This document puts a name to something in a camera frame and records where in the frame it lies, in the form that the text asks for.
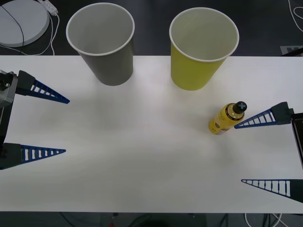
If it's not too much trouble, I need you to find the white power strip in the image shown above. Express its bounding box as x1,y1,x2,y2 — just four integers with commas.
37,0,59,16

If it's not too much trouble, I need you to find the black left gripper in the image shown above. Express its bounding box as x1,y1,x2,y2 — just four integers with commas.
0,70,71,171

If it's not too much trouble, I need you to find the grey marker plate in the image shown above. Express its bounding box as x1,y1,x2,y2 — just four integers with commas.
280,45,303,57

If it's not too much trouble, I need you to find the pale grey round disc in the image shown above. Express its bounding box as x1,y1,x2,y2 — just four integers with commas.
0,2,51,48

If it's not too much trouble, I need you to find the looped white cable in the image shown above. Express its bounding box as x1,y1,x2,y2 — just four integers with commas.
287,0,303,33

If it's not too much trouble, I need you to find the yellow-green cup-shaped bin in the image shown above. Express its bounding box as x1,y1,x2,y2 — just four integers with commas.
169,7,240,91

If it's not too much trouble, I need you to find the grey cup-shaped bin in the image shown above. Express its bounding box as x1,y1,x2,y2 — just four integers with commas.
65,2,135,87

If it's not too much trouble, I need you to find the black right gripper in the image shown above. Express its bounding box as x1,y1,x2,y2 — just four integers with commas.
233,102,303,204

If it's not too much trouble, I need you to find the white power strip cable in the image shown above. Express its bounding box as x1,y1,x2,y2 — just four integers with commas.
20,12,61,56

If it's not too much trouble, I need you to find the yellow bottle with black cap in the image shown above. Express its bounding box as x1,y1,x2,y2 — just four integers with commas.
208,101,248,136

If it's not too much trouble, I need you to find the thin black cable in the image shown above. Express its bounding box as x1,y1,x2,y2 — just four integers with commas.
0,4,27,56

